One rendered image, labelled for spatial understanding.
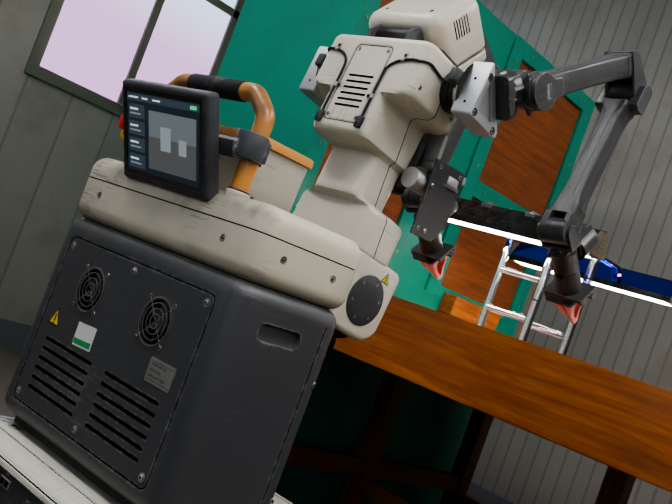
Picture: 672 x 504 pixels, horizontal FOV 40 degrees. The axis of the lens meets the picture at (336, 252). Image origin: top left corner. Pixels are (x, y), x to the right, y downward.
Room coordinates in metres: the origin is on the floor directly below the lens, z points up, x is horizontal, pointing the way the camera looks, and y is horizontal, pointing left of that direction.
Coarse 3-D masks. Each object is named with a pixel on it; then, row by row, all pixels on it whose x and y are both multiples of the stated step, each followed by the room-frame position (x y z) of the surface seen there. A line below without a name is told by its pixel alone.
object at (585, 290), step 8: (576, 272) 2.05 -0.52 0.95; (560, 280) 2.06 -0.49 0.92; (568, 280) 2.05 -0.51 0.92; (576, 280) 2.06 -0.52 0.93; (544, 288) 2.12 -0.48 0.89; (552, 288) 2.11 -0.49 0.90; (560, 288) 2.08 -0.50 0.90; (568, 288) 2.07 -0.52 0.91; (576, 288) 2.07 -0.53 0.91; (584, 288) 2.08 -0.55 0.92; (592, 288) 2.08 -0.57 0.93; (560, 296) 2.09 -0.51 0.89; (568, 296) 2.07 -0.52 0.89; (576, 296) 2.07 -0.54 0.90; (584, 296) 2.06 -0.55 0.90
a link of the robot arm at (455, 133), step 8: (456, 120) 2.34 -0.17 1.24; (456, 128) 2.34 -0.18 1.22; (464, 128) 2.37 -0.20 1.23; (448, 136) 2.33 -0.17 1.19; (456, 136) 2.35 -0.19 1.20; (448, 144) 2.33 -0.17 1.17; (456, 144) 2.36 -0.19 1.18; (448, 152) 2.34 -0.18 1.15; (448, 160) 2.34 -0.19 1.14; (408, 192) 2.32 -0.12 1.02; (408, 200) 2.32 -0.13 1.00; (416, 200) 2.30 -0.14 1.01
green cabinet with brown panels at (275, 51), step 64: (256, 0) 3.00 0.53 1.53; (320, 0) 2.79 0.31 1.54; (384, 0) 2.74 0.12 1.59; (256, 64) 2.92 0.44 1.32; (512, 64) 3.21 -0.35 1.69; (512, 128) 3.33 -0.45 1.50; (576, 128) 3.59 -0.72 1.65; (512, 192) 3.42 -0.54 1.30; (448, 256) 3.23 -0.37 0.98; (512, 320) 3.61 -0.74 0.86
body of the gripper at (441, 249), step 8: (424, 240) 2.37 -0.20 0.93; (432, 240) 2.36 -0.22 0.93; (440, 240) 2.38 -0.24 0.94; (416, 248) 2.43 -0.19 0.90; (424, 248) 2.38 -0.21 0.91; (432, 248) 2.38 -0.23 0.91; (440, 248) 2.38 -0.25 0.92; (448, 248) 2.39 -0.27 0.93; (432, 256) 2.38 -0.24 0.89; (440, 256) 2.37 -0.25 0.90
